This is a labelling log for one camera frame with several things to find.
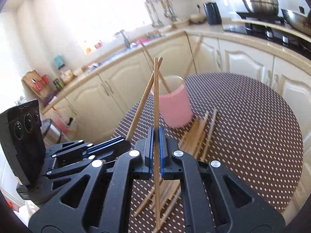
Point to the metal trash bin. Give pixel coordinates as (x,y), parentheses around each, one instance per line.
(51,131)

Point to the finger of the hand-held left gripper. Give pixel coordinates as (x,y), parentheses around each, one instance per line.
(70,148)
(109,151)

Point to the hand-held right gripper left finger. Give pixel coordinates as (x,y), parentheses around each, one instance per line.
(150,155)

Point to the slender wooden chopstick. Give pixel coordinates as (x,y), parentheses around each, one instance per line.
(156,102)
(150,58)
(143,102)
(194,53)

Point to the brown polka dot tablecloth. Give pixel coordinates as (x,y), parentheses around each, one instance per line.
(243,126)

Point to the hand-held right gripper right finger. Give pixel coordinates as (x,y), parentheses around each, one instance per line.
(162,155)

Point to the metal wok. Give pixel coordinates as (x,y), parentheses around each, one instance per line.
(296,19)

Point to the ceramic bowl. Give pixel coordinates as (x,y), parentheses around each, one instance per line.
(197,18)

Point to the pink cup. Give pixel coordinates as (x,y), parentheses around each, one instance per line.
(175,106)

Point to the pile of wooden chopsticks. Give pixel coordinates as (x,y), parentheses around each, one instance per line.
(194,136)

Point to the cream kitchen cabinets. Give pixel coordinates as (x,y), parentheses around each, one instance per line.
(121,77)

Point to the pink plastic dish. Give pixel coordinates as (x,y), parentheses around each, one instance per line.
(143,41)

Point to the black electric kettle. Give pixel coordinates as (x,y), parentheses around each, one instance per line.
(212,13)

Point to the teal lid jar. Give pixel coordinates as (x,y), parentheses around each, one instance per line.
(59,62)

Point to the hanging utensil rack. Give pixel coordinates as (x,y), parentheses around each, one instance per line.
(155,12)

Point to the wooden cutting board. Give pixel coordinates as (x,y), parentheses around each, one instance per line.
(30,77)

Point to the beige kitchen countertop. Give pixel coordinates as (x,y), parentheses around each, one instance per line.
(243,37)

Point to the stainless kitchen sink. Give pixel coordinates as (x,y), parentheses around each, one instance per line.
(116,55)

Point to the black gas stove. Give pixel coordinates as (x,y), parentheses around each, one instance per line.
(257,28)

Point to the chrome faucet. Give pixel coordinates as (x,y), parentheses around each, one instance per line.
(125,38)

